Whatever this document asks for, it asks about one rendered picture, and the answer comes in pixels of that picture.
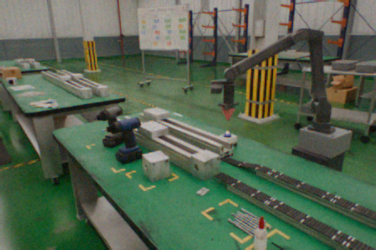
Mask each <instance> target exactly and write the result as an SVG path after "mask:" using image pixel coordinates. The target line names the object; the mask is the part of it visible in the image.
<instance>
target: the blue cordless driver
mask: <svg viewBox="0 0 376 250"><path fill-rule="evenodd" d="M140 125H141V122H140V119H139V118H138V117H133V118H128V119H125V120H120V121H118V122H113V123H112V125H109V126H108V127H107V128H106V130H102V132H105V131H107V132H108V133H122V138H123V139H124V142H125V147H121V148H119V149H118V150H119V151H118V152H116V153H115V156H116V160H118V162H120V163H121V164H127V163H129V162H133V161H134V160H138V159H141V158H142V150H141V149H140V148H139V146H137V145H136V143H135V142H136V141H137V140H136V138H135V133H134V131H133V130H134V129H136V128H140Z"/></svg>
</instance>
